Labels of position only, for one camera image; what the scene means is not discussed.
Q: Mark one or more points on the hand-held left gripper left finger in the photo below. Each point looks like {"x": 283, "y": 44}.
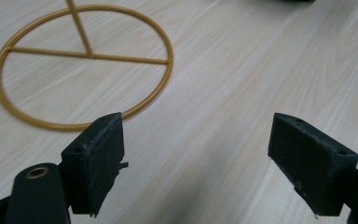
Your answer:
{"x": 96, "y": 168}

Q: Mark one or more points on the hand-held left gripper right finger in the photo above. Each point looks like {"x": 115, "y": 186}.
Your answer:
{"x": 310, "y": 168}

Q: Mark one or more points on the dark object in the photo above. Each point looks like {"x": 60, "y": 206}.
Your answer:
{"x": 287, "y": 0}

